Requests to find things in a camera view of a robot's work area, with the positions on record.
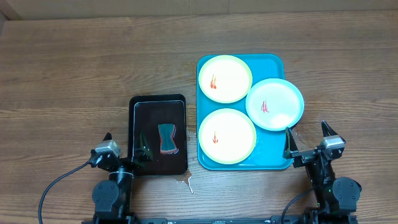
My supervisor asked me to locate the green orange sponge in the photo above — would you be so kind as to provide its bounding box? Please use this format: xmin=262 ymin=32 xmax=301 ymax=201
xmin=158 ymin=124 xmax=178 ymax=154

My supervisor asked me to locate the teal plastic tray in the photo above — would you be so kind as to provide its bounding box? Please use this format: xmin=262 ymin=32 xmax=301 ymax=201
xmin=197 ymin=54 xmax=292 ymax=170

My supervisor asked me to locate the black water tray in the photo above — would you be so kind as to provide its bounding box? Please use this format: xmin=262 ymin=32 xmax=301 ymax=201
xmin=127 ymin=94 xmax=188 ymax=176

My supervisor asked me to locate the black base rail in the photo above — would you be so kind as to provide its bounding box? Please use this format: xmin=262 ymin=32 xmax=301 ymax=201
xmin=81 ymin=214 xmax=358 ymax=224

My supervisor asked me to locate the light blue plate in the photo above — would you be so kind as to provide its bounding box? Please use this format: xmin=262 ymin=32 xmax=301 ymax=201
xmin=246 ymin=78 xmax=305 ymax=131

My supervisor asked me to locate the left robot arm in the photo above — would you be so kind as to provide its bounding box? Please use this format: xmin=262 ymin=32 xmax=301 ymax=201
xmin=88 ymin=133 xmax=141 ymax=223

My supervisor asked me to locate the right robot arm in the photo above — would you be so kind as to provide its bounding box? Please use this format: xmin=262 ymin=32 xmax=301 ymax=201
xmin=277 ymin=121 xmax=362 ymax=224

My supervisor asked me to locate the yellow-green plate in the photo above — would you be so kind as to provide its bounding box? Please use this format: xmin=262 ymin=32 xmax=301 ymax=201
xmin=198 ymin=55 xmax=252 ymax=103
xmin=198 ymin=108 xmax=257 ymax=165

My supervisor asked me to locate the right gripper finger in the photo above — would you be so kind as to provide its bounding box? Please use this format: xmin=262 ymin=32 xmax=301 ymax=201
xmin=284 ymin=128 xmax=298 ymax=152
xmin=321 ymin=120 xmax=337 ymax=137

